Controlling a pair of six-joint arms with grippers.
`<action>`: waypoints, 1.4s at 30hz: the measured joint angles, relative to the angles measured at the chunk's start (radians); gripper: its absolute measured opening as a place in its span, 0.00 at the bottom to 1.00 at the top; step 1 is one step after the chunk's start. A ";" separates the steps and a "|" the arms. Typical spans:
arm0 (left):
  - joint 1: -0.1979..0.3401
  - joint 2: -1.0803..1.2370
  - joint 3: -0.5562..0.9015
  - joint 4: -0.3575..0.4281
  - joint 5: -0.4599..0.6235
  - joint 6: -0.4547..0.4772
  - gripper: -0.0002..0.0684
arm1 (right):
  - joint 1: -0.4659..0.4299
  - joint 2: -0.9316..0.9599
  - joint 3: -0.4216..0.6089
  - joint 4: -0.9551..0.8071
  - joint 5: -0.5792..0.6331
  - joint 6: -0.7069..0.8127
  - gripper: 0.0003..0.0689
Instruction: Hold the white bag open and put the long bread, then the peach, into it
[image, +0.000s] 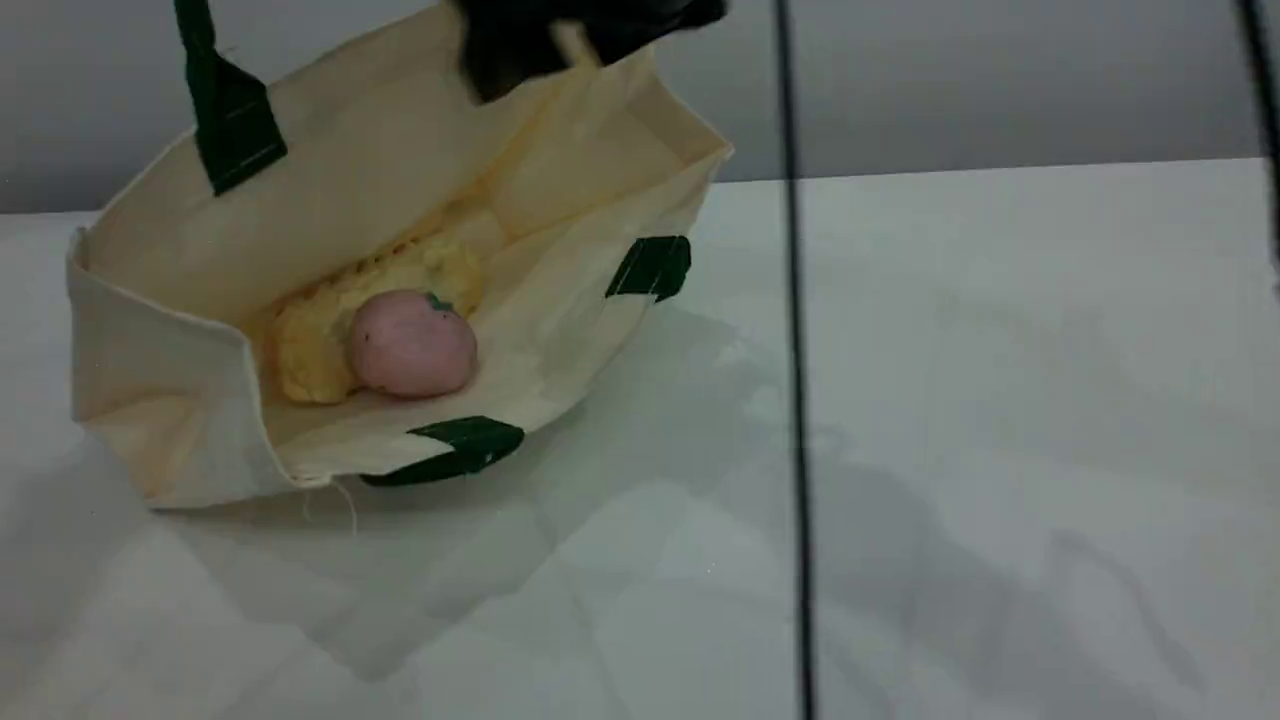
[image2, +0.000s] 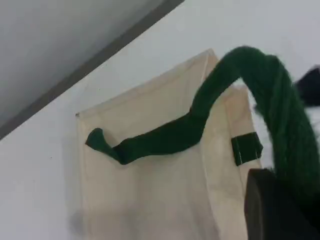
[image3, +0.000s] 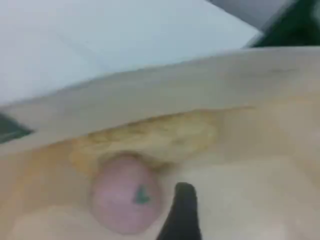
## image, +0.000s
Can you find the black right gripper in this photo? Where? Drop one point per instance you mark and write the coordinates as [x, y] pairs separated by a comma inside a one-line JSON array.
[[520, 40]]

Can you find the pink peach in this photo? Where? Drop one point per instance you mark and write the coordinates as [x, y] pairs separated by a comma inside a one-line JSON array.
[[410, 345]]

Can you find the long ridged golden bread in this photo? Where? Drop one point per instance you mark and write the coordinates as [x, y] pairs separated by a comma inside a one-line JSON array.
[[300, 350]]

